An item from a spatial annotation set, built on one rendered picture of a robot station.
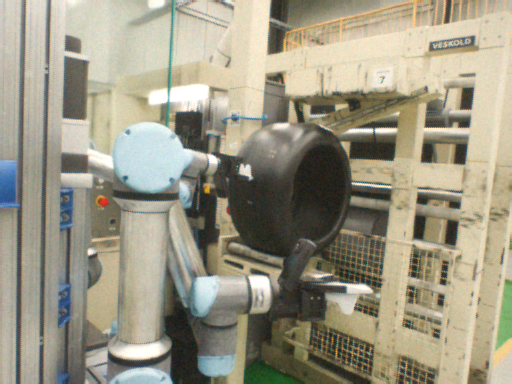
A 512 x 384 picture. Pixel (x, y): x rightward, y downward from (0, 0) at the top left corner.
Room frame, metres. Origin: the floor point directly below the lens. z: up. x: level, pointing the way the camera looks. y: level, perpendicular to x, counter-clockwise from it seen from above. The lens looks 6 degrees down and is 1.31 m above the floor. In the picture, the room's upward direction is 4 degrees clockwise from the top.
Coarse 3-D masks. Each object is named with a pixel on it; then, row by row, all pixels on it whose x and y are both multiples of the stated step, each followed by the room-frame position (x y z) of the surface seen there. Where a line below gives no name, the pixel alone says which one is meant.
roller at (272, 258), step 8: (232, 248) 1.82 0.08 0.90; (240, 248) 1.79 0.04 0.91; (248, 248) 1.77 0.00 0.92; (256, 248) 1.75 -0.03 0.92; (248, 256) 1.76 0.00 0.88; (256, 256) 1.72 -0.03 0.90; (264, 256) 1.69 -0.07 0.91; (272, 256) 1.66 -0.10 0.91; (280, 256) 1.64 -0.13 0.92; (272, 264) 1.67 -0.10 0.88; (280, 264) 1.62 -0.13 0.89
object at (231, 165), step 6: (216, 156) 1.42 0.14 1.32; (222, 156) 1.43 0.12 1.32; (228, 156) 1.45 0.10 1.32; (234, 156) 1.45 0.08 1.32; (222, 162) 1.44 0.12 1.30; (228, 162) 1.45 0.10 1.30; (234, 162) 1.45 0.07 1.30; (240, 162) 1.47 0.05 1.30; (222, 168) 1.44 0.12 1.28; (228, 168) 1.45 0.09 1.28; (234, 168) 1.46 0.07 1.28; (216, 174) 1.41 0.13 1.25; (228, 174) 1.45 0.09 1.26; (234, 174) 1.48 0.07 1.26
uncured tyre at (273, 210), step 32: (288, 128) 1.65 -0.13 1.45; (320, 128) 1.71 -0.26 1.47; (256, 160) 1.59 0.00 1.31; (288, 160) 1.54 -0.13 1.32; (320, 160) 2.00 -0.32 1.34; (256, 192) 1.55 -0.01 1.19; (288, 192) 1.54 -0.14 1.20; (320, 192) 2.03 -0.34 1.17; (256, 224) 1.58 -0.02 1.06; (288, 224) 1.55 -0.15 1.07; (320, 224) 1.95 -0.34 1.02; (288, 256) 1.64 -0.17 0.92
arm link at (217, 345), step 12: (204, 324) 0.74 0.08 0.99; (204, 336) 0.73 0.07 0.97; (216, 336) 0.73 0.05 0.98; (228, 336) 0.73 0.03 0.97; (204, 348) 0.73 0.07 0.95; (216, 348) 0.73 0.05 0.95; (228, 348) 0.73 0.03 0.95; (204, 360) 0.73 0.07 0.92; (216, 360) 0.73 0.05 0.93; (228, 360) 0.73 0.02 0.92; (204, 372) 0.73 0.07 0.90; (216, 372) 0.73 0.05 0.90; (228, 372) 0.74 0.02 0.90
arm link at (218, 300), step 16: (192, 288) 0.74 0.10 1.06; (208, 288) 0.73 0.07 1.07; (224, 288) 0.74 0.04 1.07; (240, 288) 0.74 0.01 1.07; (192, 304) 0.73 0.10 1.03; (208, 304) 0.72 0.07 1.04; (224, 304) 0.73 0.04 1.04; (240, 304) 0.74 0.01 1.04; (208, 320) 0.73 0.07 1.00; (224, 320) 0.73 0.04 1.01
